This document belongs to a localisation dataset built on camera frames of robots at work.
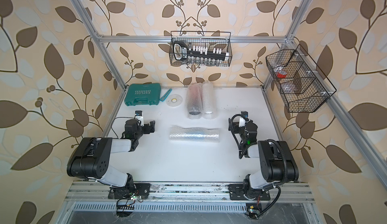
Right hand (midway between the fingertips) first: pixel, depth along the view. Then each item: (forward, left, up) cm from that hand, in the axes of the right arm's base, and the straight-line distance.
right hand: (237, 118), depth 93 cm
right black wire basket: (+1, -28, +26) cm, 38 cm away
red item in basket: (+12, -21, +26) cm, 36 cm away
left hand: (+2, +59, -1) cm, 59 cm away
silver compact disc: (+23, +42, -7) cm, 48 cm away
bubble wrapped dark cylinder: (+11, +27, +2) cm, 29 cm away
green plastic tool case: (+26, +65, -3) cm, 70 cm away
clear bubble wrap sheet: (-9, +27, -2) cm, 29 cm away
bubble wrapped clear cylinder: (+15, +17, 0) cm, 23 cm away
